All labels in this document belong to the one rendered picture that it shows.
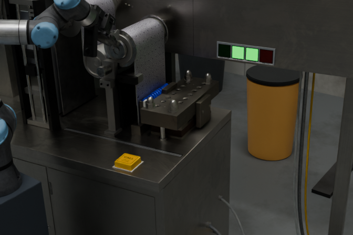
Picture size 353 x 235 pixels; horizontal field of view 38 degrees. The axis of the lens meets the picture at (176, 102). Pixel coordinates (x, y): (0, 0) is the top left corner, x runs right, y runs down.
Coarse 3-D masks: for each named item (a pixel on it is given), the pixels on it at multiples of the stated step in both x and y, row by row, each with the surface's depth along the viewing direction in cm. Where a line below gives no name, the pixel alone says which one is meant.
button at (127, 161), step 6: (120, 156) 187; (126, 156) 187; (132, 156) 187; (138, 156) 187; (120, 162) 183; (126, 162) 183; (132, 162) 183; (138, 162) 186; (126, 168) 183; (132, 168) 183
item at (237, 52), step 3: (234, 48) 211; (237, 48) 211; (240, 48) 210; (243, 48) 209; (234, 51) 212; (237, 51) 211; (240, 51) 211; (243, 51) 210; (234, 54) 212; (237, 54) 212; (240, 54) 211; (243, 54) 210; (234, 57) 213; (237, 57) 212; (240, 57) 212; (243, 57) 211
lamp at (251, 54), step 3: (246, 48) 209; (249, 48) 208; (246, 51) 209; (249, 51) 209; (252, 51) 208; (255, 51) 207; (246, 54) 210; (249, 54) 209; (252, 54) 208; (255, 54) 208; (246, 57) 210; (249, 57) 210; (252, 57) 209; (255, 57) 208; (255, 60) 209
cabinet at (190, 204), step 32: (224, 128) 224; (32, 160) 206; (192, 160) 198; (224, 160) 231; (64, 192) 203; (96, 192) 195; (128, 192) 187; (160, 192) 180; (192, 192) 203; (224, 192) 238; (64, 224) 211; (96, 224) 202; (128, 224) 193; (160, 224) 186; (192, 224) 209; (224, 224) 246
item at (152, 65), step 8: (160, 48) 214; (144, 56) 203; (152, 56) 209; (160, 56) 215; (136, 64) 199; (144, 64) 204; (152, 64) 210; (160, 64) 216; (136, 72) 200; (144, 72) 206; (152, 72) 211; (160, 72) 218; (144, 80) 207; (152, 80) 212; (160, 80) 219; (136, 88) 202; (144, 88) 208; (152, 88) 214; (136, 96) 203; (144, 96) 209
